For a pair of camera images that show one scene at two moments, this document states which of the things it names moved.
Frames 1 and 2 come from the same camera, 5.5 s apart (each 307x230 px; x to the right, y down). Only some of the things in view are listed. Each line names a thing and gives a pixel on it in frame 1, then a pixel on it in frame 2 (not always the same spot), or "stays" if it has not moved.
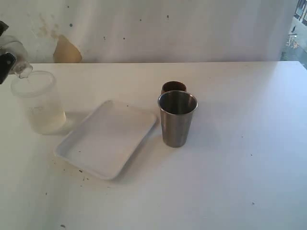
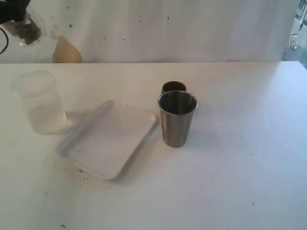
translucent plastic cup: (38, 90) stays
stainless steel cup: (176, 108) stays
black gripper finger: (7, 60) -> (14, 10)
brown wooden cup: (173, 86) stays
